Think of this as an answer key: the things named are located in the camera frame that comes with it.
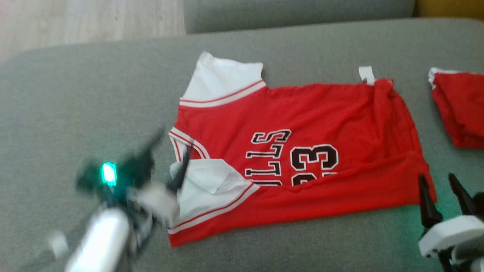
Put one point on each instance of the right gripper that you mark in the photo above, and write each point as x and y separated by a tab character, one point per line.
453	234

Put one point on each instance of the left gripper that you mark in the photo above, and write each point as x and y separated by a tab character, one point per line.
124	185

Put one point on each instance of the red white basketball jersey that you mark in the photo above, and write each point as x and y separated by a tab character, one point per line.
302	113

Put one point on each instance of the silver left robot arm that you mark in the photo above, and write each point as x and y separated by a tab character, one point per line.
102	241

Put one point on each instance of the red garment with white edge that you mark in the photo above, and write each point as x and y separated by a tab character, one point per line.
463	109

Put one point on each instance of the large grey sofa ottoman cushion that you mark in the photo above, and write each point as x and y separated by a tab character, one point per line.
75	94

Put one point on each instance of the large yellow sofa back cushion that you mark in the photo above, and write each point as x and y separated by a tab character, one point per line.
450	7

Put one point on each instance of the grey sofa seat cushion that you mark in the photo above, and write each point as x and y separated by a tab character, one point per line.
295	13

